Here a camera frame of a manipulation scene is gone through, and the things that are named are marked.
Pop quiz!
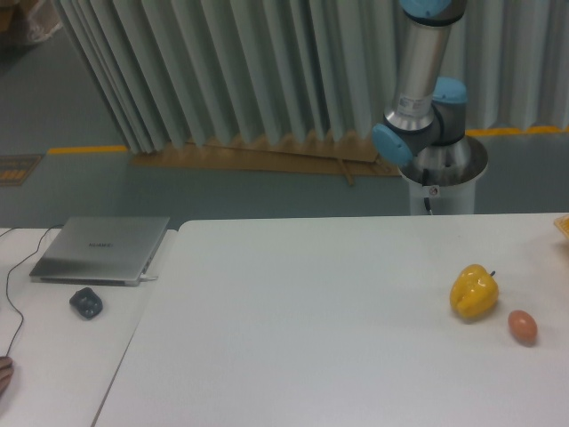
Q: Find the person's hand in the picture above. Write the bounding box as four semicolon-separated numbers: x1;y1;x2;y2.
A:
0;356;14;395

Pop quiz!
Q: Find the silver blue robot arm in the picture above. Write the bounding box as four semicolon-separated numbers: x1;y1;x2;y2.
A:
372;1;488;187

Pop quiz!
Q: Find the yellow bell pepper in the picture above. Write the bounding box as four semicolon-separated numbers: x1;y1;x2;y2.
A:
449;264;500;320

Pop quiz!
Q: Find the black small tray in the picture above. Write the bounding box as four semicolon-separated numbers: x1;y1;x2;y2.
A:
69;287;104;320

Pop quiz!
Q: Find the silver closed laptop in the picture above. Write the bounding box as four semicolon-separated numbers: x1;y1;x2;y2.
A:
29;216;170;286

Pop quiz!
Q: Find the pale green folding curtain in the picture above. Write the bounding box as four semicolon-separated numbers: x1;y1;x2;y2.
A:
54;1;568;153

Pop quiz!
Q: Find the brown cardboard sheet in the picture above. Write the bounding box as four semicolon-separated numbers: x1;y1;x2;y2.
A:
131;138;399;185

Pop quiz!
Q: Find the brown egg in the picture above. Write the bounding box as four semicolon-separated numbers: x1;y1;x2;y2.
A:
508;310;538;345

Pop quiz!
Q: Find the black mouse cable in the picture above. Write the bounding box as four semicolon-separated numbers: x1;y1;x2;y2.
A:
0;223;66;358

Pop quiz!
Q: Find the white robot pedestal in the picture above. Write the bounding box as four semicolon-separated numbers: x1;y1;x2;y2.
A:
399;168;486;215

